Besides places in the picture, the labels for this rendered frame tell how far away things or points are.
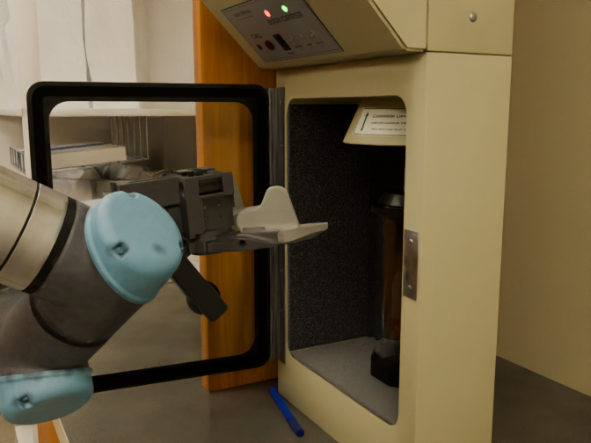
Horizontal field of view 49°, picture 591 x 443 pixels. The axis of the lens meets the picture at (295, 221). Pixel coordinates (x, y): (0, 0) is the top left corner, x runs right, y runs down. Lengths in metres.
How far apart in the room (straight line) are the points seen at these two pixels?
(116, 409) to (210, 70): 0.49
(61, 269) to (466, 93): 0.42
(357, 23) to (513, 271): 0.64
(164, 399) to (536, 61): 0.78
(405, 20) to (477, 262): 0.26
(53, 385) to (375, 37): 0.42
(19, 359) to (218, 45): 0.54
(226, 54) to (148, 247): 0.52
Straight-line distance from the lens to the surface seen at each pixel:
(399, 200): 0.79
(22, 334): 0.55
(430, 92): 0.65
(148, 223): 0.48
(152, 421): 0.95
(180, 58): 1.98
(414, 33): 0.64
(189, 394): 1.02
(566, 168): 1.09
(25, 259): 0.47
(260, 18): 0.79
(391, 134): 0.74
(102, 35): 1.84
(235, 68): 0.95
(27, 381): 0.56
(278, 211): 0.66
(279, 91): 0.91
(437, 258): 0.68
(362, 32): 0.66
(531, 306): 1.16
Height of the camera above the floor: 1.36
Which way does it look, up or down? 10 degrees down
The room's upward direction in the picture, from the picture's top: straight up
